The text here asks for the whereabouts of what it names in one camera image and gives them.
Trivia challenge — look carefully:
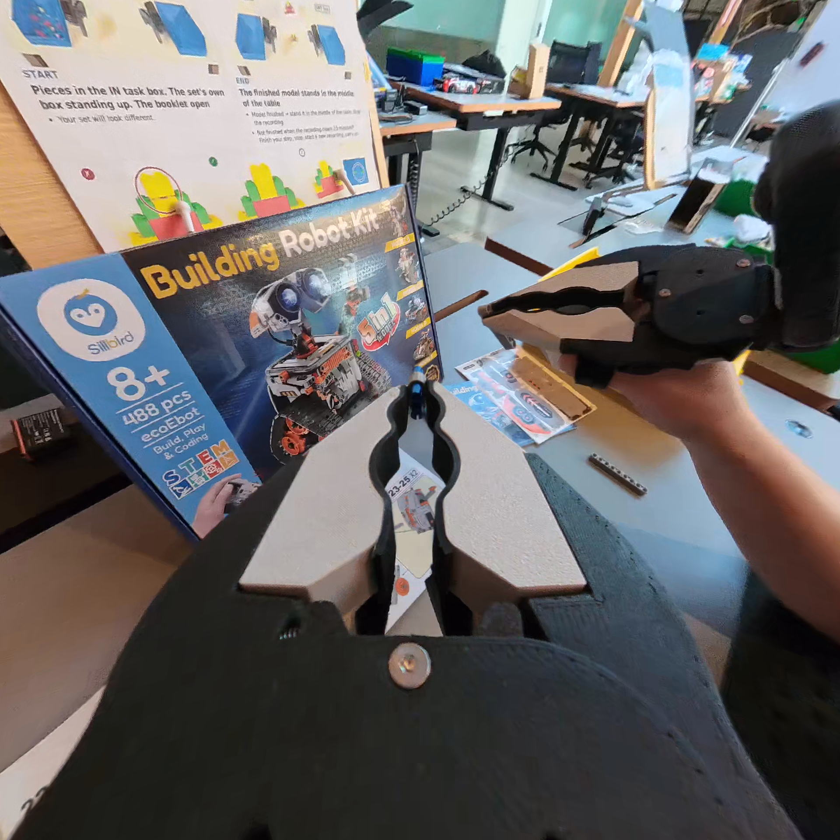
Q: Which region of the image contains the small blue booklet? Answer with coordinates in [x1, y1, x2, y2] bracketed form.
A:
[446, 377, 536, 448]

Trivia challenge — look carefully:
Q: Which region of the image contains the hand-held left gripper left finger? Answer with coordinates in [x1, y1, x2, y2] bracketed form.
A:
[238, 386, 403, 636]

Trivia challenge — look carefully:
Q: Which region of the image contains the metal stand base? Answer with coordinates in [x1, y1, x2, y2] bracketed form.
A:
[558, 190, 677, 249]

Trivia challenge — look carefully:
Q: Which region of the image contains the standing sign board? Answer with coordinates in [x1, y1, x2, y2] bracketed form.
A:
[640, 0, 697, 191]

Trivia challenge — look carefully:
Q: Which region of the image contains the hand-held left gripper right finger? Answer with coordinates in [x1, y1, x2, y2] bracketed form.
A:
[425, 384, 588, 636]

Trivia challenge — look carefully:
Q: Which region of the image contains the sticker sheet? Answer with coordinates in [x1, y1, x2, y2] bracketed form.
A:
[457, 346, 597, 444]

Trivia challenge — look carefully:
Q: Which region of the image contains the cardboard box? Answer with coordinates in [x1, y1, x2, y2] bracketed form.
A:
[508, 42, 549, 99]

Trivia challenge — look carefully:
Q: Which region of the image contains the instruction poster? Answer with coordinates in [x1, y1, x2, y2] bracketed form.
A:
[0, 0, 382, 253]

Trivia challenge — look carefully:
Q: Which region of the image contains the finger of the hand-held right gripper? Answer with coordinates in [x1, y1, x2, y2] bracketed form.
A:
[478, 307, 653, 362]
[486, 261, 644, 317]

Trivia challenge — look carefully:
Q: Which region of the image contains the grey holed building beam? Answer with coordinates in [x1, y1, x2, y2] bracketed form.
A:
[587, 453, 649, 497]

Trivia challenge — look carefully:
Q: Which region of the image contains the robot kit box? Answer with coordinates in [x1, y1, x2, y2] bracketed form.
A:
[0, 184, 446, 542]

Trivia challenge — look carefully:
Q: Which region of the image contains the coiled black cable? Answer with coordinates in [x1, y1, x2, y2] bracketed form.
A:
[420, 190, 475, 227]

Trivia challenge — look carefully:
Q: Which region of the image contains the toy car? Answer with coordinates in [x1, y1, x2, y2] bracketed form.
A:
[433, 72, 506, 96]

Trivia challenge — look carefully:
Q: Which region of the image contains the white whiteboard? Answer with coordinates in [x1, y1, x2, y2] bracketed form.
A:
[761, 0, 840, 132]

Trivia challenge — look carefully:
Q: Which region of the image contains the person's right hand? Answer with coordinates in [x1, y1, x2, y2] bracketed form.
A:
[560, 356, 757, 442]

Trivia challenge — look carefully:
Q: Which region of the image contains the black battery pack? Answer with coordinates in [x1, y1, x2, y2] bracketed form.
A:
[10, 407, 80, 460]

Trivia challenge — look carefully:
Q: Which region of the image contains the wood-topped background desk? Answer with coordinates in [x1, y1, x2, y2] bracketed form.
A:
[394, 82, 562, 211]
[545, 82, 651, 191]

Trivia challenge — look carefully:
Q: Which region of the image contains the black wooden box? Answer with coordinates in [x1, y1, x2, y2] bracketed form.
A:
[666, 157, 732, 235]

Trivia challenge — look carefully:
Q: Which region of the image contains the grey desk with wooden edge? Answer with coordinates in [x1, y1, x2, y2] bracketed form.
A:
[486, 190, 840, 411]

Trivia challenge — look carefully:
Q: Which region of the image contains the open instruction booklet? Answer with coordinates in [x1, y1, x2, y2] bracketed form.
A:
[0, 446, 447, 840]

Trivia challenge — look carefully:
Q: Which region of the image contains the green plastic bin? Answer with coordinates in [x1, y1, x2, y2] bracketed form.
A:
[748, 241, 840, 376]
[714, 178, 757, 219]

